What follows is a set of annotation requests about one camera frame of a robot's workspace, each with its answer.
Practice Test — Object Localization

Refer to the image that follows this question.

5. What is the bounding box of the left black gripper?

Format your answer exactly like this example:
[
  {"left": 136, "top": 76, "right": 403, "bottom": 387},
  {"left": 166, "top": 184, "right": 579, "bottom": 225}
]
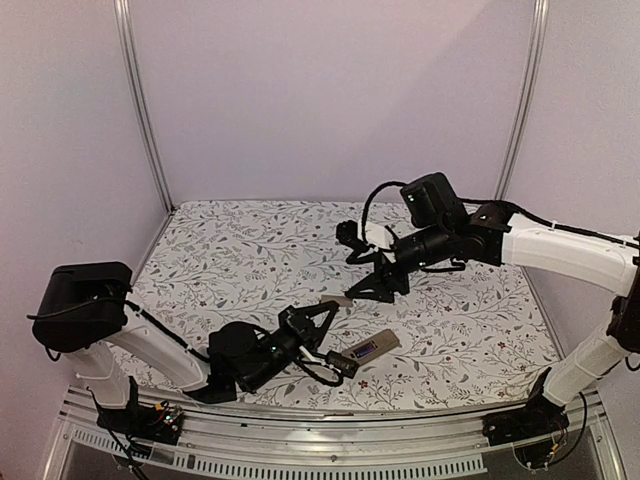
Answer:
[{"left": 243, "top": 303, "right": 339, "bottom": 395}]

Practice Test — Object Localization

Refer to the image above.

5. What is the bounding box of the black battery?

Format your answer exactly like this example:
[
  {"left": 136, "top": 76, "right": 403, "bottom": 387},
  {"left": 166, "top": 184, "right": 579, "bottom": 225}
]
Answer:
[{"left": 353, "top": 343, "right": 376, "bottom": 358}]

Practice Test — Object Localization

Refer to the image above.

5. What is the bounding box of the white remote control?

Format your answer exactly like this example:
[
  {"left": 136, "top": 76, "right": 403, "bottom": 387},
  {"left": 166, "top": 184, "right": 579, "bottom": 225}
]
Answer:
[{"left": 342, "top": 329, "right": 400, "bottom": 366}]

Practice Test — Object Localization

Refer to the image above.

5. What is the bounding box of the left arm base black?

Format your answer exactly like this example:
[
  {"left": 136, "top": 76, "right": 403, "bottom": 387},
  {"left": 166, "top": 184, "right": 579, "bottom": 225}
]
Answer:
[{"left": 96, "top": 377, "right": 184, "bottom": 445}]

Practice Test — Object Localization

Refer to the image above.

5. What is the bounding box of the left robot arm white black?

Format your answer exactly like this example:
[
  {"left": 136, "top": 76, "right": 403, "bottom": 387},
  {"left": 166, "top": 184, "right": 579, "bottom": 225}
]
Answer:
[{"left": 29, "top": 262, "right": 347, "bottom": 434}]

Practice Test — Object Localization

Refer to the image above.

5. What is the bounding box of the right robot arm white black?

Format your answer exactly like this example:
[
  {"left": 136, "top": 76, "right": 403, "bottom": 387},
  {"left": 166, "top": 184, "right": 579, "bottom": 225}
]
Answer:
[{"left": 336, "top": 172, "right": 639, "bottom": 436}]

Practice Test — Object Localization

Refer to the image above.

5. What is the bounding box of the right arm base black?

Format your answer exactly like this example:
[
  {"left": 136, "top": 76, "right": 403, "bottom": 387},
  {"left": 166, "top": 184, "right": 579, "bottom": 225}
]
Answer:
[{"left": 482, "top": 367, "right": 569, "bottom": 446}]

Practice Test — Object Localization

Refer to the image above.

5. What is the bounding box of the floral patterned table mat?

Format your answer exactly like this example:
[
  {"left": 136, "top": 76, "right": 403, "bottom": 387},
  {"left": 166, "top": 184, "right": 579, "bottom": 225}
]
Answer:
[{"left": 134, "top": 201, "right": 558, "bottom": 411}]

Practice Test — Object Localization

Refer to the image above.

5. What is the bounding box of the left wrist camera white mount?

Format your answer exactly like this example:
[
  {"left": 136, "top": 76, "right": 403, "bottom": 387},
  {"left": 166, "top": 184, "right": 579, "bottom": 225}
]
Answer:
[{"left": 299, "top": 347, "right": 359, "bottom": 379}]

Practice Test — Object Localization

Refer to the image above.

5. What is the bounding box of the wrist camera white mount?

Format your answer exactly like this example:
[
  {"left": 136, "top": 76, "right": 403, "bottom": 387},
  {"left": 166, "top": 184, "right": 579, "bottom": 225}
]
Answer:
[
  {"left": 335, "top": 220, "right": 396, "bottom": 265},
  {"left": 299, "top": 347, "right": 359, "bottom": 379}
]

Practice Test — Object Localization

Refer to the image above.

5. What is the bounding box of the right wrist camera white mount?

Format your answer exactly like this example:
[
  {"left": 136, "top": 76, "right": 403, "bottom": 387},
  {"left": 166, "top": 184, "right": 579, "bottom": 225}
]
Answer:
[{"left": 335, "top": 220, "right": 396, "bottom": 265}]

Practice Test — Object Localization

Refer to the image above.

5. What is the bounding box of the right black camera cable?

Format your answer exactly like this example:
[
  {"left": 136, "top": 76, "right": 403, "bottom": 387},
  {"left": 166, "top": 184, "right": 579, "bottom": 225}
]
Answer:
[{"left": 360, "top": 180, "right": 406, "bottom": 241}]

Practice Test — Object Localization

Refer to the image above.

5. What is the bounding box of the front aluminium rail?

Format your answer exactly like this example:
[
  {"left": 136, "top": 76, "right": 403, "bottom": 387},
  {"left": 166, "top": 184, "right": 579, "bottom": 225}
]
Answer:
[{"left": 41, "top": 387, "right": 627, "bottom": 479}]

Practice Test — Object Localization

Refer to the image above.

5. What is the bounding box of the right aluminium frame post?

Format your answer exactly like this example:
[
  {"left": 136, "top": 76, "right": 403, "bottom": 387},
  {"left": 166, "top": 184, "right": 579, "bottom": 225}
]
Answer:
[{"left": 494, "top": 0, "right": 550, "bottom": 200}]

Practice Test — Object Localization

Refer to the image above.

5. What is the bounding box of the aluminium frame post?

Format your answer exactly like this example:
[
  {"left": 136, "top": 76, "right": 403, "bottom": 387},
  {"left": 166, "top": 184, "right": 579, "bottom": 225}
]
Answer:
[
  {"left": 113, "top": 0, "right": 175, "bottom": 215},
  {"left": 494, "top": 0, "right": 550, "bottom": 200}
]

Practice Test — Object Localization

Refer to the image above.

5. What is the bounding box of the left aluminium frame post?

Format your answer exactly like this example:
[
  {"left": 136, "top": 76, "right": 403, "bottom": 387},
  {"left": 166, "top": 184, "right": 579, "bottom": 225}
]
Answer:
[{"left": 113, "top": 0, "right": 175, "bottom": 215}]

